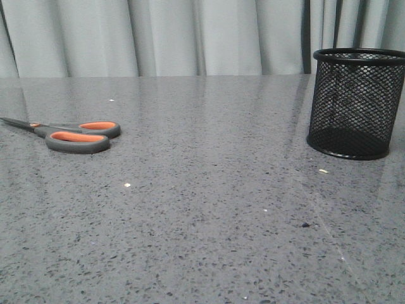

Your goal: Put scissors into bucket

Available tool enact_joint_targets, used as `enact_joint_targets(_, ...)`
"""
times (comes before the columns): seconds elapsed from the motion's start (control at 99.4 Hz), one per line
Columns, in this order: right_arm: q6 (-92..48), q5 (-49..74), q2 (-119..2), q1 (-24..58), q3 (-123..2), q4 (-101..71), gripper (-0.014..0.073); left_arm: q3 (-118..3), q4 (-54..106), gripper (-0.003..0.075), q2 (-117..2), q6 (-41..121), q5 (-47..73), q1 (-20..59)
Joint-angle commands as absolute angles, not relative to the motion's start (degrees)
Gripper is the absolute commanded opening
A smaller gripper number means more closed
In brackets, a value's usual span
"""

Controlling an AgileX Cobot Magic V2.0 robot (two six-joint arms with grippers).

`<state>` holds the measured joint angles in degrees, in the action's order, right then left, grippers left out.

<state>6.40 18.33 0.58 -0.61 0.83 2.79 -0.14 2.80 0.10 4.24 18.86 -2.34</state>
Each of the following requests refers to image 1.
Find grey orange handled scissors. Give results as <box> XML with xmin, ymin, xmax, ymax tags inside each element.
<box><xmin>2</xmin><ymin>117</ymin><xmax>121</xmax><ymax>154</ymax></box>

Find black mesh pen bucket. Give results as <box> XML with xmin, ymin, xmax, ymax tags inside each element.
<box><xmin>307</xmin><ymin>48</ymin><xmax>404</xmax><ymax>160</ymax></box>

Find light grey curtain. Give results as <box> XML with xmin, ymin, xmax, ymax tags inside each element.
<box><xmin>1</xmin><ymin>1</ymin><xmax>404</xmax><ymax>78</ymax></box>

